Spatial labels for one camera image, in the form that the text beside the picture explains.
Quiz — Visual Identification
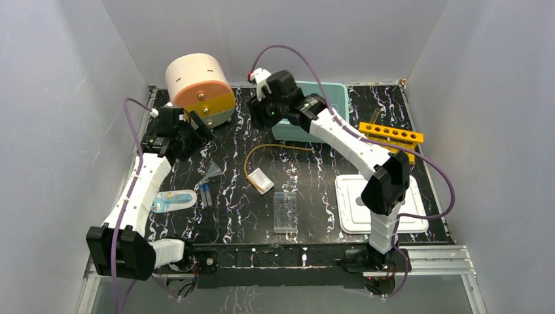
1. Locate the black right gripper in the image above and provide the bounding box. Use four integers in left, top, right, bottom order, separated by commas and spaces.
245, 89, 287, 134

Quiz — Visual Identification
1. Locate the small clear plastic bag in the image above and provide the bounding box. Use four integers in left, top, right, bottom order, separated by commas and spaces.
247, 168, 275, 195

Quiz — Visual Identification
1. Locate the tan rubber tubing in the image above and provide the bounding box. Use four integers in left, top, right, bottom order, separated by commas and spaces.
243, 144, 313, 181

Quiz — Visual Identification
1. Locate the glass test tube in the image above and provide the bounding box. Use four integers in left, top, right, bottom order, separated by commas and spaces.
368, 108, 381, 124

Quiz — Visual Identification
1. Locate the yellow test tube rack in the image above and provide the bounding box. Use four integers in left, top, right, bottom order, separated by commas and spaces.
358, 122, 424, 150

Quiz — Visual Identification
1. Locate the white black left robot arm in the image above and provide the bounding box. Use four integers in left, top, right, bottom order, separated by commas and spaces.
86, 106, 213, 281

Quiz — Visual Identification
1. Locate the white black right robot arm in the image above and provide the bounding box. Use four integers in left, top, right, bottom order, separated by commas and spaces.
247, 68, 410, 271

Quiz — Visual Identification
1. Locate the clear plastic funnel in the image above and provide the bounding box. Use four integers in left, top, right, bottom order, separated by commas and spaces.
194, 162, 223, 188

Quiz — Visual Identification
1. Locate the teal plastic bin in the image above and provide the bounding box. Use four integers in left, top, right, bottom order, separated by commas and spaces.
272, 80, 349, 143

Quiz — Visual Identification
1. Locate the cream orange cylindrical centrifuge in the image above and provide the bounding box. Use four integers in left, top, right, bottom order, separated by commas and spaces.
165, 53, 236, 128

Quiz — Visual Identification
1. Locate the blue packaged syringe blister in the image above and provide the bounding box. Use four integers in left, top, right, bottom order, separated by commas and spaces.
151, 190, 198, 213

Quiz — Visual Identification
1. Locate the blue capped vial left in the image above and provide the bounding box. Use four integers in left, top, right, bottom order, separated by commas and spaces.
199, 184, 207, 208

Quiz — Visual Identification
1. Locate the blue capped vial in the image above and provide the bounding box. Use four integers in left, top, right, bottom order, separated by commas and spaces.
204, 183, 213, 207
199, 184, 207, 208

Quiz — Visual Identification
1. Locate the blue capped vial right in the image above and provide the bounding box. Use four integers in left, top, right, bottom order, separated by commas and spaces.
204, 183, 213, 207

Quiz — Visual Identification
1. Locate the clear well plate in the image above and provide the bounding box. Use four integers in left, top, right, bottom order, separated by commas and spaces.
274, 192, 298, 234

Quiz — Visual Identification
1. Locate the white bin lid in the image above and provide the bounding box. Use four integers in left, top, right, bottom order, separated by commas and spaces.
335, 174, 425, 234

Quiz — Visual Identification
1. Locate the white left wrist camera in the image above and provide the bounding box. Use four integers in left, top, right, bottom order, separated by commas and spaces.
149, 109, 159, 118

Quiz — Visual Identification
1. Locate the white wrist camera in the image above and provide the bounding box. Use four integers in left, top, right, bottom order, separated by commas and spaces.
247, 67, 272, 101
149, 109, 159, 118

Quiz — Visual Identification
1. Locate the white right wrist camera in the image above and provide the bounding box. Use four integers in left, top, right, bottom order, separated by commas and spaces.
247, 67, 272, 101

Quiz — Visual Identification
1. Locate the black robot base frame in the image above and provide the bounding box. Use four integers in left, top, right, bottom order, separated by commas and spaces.
154, 242, 412, 290

